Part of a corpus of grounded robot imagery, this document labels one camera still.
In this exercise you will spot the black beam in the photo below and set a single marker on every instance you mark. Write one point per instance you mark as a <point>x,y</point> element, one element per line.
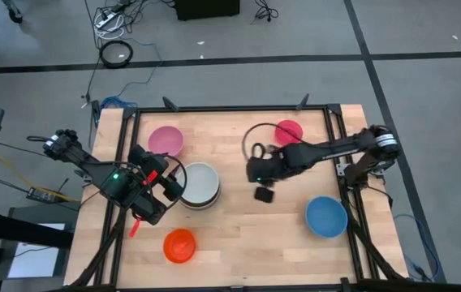
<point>11,227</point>

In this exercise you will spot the white panel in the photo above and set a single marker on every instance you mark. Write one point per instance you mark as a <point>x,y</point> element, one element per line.
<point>31,261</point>

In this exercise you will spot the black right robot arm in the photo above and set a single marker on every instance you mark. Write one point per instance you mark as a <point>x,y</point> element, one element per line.
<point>336,150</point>

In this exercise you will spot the crimson red plastic bowl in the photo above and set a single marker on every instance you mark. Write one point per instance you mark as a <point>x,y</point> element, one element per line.
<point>289,131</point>

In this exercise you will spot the white speckled bowl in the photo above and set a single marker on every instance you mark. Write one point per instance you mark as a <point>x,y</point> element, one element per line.
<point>200,184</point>

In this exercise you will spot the orange-red translucent bowl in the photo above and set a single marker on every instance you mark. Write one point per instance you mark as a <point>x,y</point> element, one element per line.
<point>179,246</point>

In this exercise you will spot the black box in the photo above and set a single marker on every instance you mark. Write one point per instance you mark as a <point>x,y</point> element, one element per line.
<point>206,8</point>

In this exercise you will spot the black aluminium rig frame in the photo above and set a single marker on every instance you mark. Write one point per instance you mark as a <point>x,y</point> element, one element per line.
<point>230,108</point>

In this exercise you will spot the medium blue plastic bowl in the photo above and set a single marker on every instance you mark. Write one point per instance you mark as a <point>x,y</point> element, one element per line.
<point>326,217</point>

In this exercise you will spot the white power strip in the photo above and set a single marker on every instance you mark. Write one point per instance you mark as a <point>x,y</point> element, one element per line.
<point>106,20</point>

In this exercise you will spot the pink plastic bowl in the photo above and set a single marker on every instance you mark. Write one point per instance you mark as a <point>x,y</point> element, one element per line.
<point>165,140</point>

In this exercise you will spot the black floor device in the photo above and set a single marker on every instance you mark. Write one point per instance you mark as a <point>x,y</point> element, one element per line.
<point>41,195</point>

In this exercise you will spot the red tag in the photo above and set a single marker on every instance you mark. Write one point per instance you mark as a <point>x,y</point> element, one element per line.
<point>152,177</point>

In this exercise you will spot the grey office chair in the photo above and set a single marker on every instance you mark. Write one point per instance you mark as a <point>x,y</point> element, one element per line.
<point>13,15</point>

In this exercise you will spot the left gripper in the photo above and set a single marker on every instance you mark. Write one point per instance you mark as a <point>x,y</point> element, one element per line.
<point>149,162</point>

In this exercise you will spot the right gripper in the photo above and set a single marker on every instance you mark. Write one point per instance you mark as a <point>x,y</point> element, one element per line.
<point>265,168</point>

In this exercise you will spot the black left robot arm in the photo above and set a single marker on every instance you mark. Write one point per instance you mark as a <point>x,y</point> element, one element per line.
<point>88,162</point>

